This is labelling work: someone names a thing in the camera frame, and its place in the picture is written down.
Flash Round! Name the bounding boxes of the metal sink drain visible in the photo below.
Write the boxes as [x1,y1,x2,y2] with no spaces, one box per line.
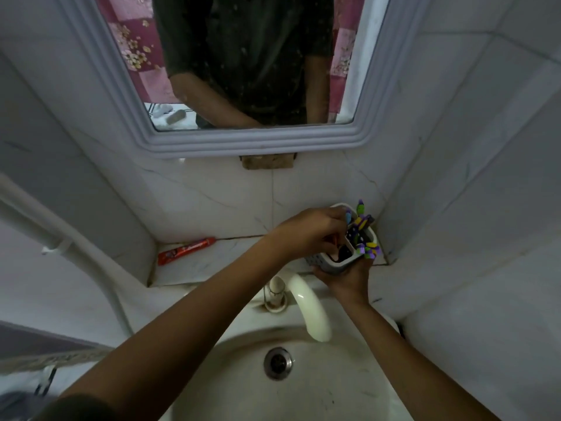
[263,346,295,381]

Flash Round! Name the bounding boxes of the red toothpaste tube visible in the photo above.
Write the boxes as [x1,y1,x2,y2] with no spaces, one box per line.
[157,237,217,266]

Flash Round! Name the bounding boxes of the person's left forearm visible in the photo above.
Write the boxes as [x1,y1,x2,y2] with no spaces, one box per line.
[56,230,291,421]

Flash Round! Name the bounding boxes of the white toothbrush holder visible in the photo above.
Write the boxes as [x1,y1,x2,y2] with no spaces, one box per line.
[305,202,378,276]

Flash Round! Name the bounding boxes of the white faucet knob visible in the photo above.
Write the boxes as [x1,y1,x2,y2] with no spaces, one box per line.
[263,275,289,313]

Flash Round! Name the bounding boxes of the white pipe clip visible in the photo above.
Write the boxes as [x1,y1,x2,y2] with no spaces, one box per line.
[41,240,73,257]

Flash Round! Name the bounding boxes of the brown wooden block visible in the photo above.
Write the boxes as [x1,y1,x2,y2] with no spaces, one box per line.
[239,154,298,170]

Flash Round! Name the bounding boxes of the grey framed wall mirror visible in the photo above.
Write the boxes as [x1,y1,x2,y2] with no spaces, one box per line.
[53,0,432,160]

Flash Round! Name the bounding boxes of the person's right forearm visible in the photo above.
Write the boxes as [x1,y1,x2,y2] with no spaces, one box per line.
[336,297,501,421]

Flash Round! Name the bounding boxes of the person's right hand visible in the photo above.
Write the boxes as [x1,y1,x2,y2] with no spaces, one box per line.
[312,252,378,304]

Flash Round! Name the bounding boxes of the white curved faucet spout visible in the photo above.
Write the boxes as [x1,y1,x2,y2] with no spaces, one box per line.
[280,271,333,343]

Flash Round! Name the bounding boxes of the white ceramic sink basin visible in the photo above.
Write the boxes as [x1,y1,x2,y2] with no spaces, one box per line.
[169,276,415,421]

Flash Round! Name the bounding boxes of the white wall pipe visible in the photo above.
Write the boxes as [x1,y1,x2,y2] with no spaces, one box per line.
[0,172,135,339]

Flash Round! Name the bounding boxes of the person's left hand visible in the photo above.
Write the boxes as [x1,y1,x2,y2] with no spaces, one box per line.
[273,208,351,264]

